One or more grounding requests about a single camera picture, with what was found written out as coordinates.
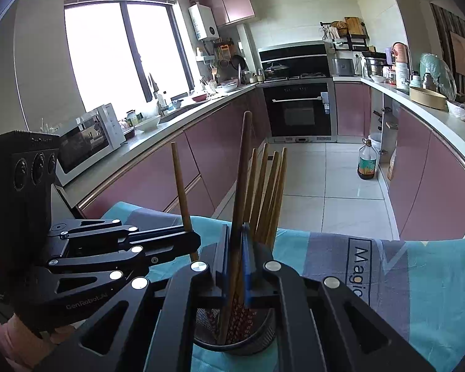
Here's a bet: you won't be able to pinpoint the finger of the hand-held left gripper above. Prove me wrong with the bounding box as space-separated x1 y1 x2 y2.
47 219 202 257
46 245 198 280

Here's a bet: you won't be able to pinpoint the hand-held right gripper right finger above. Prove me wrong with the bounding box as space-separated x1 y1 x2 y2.
241 222 442 372

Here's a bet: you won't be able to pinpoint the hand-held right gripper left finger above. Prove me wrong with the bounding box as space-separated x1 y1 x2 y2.
35 223 233 372

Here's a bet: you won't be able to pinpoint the bamboo chopstick red patterned end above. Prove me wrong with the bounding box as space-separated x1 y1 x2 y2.
171 142 200 263

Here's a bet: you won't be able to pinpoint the black mesh utensil holder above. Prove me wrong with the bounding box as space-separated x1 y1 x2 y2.
193 305 277 358

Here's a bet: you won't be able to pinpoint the bunch of bamboo chopsticks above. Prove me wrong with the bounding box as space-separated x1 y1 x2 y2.
232 143 288 343

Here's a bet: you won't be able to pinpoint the dark brown chopstick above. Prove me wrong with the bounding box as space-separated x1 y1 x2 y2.
217 111 253 345

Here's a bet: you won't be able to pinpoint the person's left hand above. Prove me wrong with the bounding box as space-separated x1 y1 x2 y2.
2 314 76 369

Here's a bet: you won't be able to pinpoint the white microwave oven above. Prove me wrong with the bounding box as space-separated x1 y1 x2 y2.
52 103 126 187

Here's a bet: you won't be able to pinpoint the long pink base cabinets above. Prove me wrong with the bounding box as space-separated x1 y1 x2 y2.
77 85 270 221

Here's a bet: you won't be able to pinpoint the white bowl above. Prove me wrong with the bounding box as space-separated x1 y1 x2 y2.
134 115 161 132

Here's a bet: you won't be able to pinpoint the chrome kitchen faucet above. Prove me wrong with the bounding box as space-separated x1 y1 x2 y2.
147 73 169 115

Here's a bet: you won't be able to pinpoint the cooking oil bottle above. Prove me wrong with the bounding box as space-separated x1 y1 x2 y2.
357 139 378 181

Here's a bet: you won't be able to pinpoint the teal and grey tablecloth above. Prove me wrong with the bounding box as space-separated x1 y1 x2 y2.
101 201 465 372

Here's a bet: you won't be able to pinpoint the built-in black oven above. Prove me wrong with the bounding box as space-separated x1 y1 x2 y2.
261 79 336 138

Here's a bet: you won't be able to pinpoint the kitchen window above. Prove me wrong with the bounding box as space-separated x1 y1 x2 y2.
64 0 194 115

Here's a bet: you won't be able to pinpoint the narrow pink base cabinet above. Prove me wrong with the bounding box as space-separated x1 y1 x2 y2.
334 81 372 137

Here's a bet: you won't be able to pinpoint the pot with glass lid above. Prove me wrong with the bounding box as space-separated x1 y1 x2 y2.
264 62 291 80

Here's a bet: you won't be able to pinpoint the curved pink base cabinets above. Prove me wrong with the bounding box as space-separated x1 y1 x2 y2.
387 106 465 241

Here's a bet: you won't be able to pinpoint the black range hood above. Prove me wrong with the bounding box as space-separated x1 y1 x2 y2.
258 44 331 80

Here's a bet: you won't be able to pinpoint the white gas water heater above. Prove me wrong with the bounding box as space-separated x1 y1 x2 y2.
188 3 219 41

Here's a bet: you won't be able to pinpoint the silver square appliance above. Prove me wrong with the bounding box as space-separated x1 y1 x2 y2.
332 58 355 77

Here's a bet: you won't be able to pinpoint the stainless steel pot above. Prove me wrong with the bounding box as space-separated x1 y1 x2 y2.
364 57 386 78

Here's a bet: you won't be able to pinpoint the beige round tray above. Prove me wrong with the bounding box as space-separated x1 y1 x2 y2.
410 86 448 110

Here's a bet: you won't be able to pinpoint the white jar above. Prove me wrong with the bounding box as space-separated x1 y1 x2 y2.
395 62 410 90

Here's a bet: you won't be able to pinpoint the black countertop shelf rack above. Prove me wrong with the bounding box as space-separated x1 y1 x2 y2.
321 16 369 51

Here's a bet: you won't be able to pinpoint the pink thermos jug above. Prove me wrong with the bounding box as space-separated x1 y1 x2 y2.
392 42 411 64

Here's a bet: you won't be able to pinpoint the white plastic bag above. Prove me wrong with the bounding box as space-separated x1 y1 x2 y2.
446 100 465 122

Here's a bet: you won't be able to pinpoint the green food cover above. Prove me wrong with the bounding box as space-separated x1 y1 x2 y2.
419 52 457 99

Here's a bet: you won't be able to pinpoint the brown wooden board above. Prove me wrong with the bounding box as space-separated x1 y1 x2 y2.
449 31 465 80

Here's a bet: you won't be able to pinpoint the pink wall cabinet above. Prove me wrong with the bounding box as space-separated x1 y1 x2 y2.
201 0 256 28

